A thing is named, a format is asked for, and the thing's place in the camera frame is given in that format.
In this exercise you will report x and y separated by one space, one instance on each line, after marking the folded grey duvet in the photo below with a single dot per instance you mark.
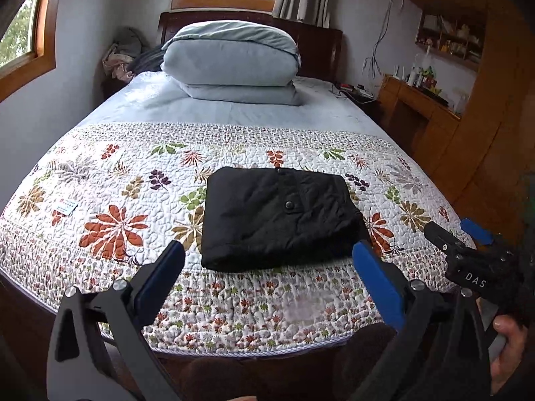
230 58

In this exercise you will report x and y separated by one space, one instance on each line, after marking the pile of clothes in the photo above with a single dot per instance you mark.
125 56

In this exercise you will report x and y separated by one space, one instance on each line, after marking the person's right hand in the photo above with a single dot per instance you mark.
508 351

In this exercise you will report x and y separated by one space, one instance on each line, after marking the white bottle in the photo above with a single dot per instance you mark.
413 76

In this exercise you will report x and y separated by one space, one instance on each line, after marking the wooden wall shelf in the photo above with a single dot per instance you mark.
451 37

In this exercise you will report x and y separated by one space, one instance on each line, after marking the wooden wardrobe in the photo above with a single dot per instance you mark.
489 112

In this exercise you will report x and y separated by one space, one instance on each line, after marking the floral quilted bedspread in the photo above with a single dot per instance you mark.
125 167

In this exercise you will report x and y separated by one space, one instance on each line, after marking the power strip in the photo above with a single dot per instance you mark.
355 91

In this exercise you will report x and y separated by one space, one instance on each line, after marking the light blue bed sheet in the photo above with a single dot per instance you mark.
167 106

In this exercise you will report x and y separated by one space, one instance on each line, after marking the arched wooden window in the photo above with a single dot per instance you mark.
21 33

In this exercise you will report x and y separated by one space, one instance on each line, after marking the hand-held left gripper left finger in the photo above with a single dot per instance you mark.
163 275

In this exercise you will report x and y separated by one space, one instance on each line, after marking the wooden desk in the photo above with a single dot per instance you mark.
418 117

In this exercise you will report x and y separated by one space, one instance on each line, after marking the white label card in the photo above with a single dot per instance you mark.
66 207

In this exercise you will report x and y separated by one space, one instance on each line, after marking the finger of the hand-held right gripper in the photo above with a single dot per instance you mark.
441 237
476 229

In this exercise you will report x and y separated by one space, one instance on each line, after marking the black pants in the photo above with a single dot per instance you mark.
276 217

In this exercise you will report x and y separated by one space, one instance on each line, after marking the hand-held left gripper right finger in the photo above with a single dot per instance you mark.
378 284

